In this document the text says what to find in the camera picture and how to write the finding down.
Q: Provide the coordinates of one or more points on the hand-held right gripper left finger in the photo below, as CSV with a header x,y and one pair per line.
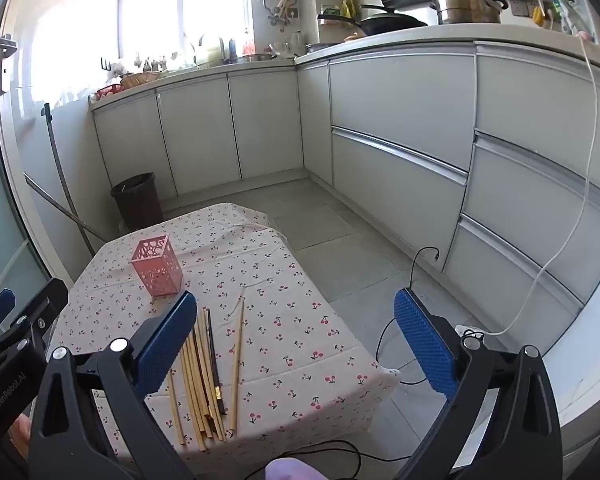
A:
x,y
165,345

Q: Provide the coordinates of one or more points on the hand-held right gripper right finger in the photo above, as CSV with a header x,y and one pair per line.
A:
x,y
425,345

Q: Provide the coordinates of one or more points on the black chopstick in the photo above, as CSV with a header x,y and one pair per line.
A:
x,y
221,405
211,345

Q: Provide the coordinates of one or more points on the bunch of bamboo chopsticks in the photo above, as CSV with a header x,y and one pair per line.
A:
x,y
200,385

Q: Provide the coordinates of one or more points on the light bamboo chopstick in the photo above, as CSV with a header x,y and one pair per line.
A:
x,y
237,360

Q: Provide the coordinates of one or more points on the pink perforated utensil holder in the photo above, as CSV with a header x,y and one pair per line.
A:
x,y
157,270

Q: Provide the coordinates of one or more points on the white power strip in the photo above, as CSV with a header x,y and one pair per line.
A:
x,y
472,331

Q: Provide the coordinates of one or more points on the thin grey rod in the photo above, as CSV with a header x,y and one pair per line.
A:
x,y
65,212

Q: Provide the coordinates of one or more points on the frosted glass door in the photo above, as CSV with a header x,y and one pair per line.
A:
x,y
0,210

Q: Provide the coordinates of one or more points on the cherry print tablecloth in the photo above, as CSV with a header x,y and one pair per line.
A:
x,y
290,340

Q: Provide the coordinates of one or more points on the grey curved metal pole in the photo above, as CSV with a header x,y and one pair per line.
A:
x,y
60,170

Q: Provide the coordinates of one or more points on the dark brown trash bin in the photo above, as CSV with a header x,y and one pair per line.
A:
x,y
137,200

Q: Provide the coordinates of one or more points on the lilac cloth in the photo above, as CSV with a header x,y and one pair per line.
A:
x,y
290,470

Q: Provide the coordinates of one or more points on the grey cabinet with doors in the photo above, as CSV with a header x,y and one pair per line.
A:
x,y
200,130

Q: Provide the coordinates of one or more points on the red plastic basket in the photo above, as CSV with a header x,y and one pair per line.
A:
x,y
109,91

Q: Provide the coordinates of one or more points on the grey cabinet with drawers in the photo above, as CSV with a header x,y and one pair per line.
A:
x,y
405,110

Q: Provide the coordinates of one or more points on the wicker basket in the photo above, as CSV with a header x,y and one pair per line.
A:
x,y
140,78

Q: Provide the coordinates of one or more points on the steel basin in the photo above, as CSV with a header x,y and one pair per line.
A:
x,y
252,58

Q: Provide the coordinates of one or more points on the white kitchen countertop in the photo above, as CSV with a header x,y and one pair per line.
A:
x,y
505,32

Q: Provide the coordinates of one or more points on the black wok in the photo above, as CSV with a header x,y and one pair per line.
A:
x,y
390,22

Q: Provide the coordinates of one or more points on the kitchen window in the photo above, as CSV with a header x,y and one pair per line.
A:
x,y
170,5

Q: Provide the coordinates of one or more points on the white kettle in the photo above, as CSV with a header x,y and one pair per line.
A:
x,y
296,40

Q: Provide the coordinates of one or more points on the black frying pan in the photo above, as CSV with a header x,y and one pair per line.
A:
x,y
337,19

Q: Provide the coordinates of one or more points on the stainless steel pot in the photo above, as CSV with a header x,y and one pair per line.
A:
x,y
467,7

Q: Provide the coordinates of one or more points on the yellow green bag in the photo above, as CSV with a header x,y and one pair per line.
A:
x,y
348,7

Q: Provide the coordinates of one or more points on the clear plastic bag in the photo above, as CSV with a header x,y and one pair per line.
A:
x,y
570,7

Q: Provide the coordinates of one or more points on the white wall socket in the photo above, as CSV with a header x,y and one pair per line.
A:
x,y
520,7

